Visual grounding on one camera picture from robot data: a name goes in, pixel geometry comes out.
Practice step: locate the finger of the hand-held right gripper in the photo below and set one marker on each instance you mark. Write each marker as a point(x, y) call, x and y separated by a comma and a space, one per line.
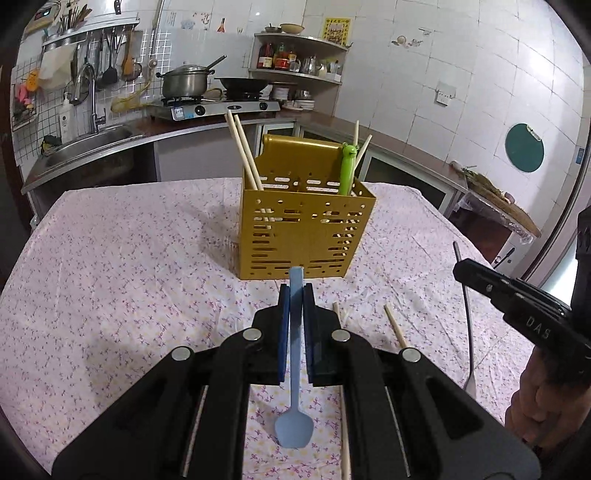
point(517, 295)

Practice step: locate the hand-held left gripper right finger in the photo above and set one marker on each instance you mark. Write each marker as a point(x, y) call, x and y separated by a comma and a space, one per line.
point(308, 341)

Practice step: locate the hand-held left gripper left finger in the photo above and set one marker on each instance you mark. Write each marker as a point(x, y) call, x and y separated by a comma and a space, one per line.
point(284, 341)

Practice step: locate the metal fork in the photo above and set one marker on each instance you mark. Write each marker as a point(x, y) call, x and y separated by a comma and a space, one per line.
point(470, 350)

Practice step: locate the blue plastic spoon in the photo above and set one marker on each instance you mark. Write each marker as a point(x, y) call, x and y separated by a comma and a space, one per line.
point(295, 429)

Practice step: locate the gold perforated utensil holder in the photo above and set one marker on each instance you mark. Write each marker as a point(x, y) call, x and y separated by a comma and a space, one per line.
point(295, 152)

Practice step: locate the cup of cooking utensils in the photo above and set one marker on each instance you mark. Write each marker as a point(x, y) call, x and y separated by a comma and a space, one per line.
point(74, 21)

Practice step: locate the person's right hand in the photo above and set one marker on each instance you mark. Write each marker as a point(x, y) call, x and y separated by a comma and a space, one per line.
point(531, 406)

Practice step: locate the wooden side table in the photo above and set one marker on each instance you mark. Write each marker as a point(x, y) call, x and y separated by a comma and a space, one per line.
point(512, 214)

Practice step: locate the bundle of vegetables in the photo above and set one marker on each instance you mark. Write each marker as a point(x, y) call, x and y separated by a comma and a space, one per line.
point(482, 182)

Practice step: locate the green round cutting board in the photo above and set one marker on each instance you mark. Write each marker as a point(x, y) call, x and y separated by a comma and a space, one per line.
point(524, 147)

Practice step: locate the green frog utensil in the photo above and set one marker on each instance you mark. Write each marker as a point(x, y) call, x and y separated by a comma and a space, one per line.
point(347, 175)

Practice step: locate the pink floral tablecloth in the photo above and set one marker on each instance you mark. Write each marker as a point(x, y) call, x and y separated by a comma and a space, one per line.
point(115, 277)

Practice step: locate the brown kitchen counter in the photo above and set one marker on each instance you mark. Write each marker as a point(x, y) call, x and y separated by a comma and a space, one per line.
point(406, 147)

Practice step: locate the steel gas stove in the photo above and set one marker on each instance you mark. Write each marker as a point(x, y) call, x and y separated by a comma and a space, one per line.
point(217, 110)

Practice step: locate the stack of white dishes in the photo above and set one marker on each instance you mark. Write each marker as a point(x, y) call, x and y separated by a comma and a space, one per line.
point(295, 97)

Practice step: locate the black wok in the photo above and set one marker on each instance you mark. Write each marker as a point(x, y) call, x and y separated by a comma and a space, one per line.
point(242, 84)

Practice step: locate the steel kitchen sink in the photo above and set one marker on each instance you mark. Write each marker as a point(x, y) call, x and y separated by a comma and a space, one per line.
point(92, 145)

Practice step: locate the steel pot with lid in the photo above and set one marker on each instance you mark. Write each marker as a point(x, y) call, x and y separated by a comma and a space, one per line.
point(184, 81)

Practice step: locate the row of sauce bottles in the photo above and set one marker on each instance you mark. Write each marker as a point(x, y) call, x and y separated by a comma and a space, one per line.
point(277, 57)

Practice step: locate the steel faucet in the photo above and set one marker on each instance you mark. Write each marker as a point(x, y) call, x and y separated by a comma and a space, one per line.
point(94, 106)

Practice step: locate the white soap bottle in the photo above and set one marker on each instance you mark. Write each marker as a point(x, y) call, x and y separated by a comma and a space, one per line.
point(67, 120)

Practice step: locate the beige bowl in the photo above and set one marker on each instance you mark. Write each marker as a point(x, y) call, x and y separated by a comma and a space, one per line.
point(292, 28)

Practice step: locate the black spatula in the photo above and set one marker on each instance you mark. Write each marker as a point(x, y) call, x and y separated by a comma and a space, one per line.
point(108, 76)

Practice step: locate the wooden spatula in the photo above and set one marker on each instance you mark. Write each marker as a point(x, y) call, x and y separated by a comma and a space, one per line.
point(128, 62)

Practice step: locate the white cloth bag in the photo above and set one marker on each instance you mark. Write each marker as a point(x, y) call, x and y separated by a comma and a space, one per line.
point(55, 69)

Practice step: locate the white wall socket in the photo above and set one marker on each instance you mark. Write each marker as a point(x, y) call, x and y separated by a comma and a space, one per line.
point(446, 94)

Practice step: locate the grey corner wall shelf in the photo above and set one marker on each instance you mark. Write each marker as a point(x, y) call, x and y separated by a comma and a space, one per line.
point(300, 76)

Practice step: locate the yellow wall poster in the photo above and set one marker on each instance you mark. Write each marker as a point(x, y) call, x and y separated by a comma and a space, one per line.
point(335, 31)

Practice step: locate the grey wall pipe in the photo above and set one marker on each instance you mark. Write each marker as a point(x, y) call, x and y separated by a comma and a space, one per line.
point(154, 27)

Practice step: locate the steel wall utensil rack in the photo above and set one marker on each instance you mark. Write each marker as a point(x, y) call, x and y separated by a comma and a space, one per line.
point(92, 30)

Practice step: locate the wall controller box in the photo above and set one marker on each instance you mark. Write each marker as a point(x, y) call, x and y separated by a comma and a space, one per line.
point(46, 10)

